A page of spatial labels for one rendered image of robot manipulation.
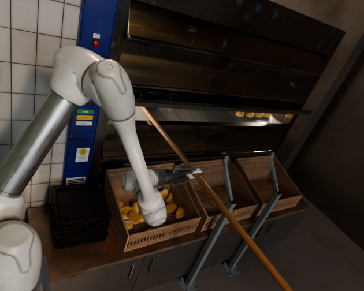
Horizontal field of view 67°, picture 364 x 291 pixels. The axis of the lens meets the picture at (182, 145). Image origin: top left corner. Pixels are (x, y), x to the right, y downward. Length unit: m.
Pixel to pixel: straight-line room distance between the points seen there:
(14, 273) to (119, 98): 0.59
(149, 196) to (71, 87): 0.51
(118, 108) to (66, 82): 0.19
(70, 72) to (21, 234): 0.51
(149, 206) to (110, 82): 0.57
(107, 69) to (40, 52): 0.70
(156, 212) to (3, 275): 0.56
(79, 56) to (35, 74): 0.61
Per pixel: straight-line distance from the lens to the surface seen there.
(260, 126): 2.57
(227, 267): 2.78
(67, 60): 0.97
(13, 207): 1.09
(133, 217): 1.92
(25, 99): 1.58
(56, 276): 1.70
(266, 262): 1.24
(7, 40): 1.47
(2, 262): 0.97
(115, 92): 0.84
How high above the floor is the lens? 2.03
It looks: 29 degrees down
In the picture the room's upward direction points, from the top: 20 degrees clockwise
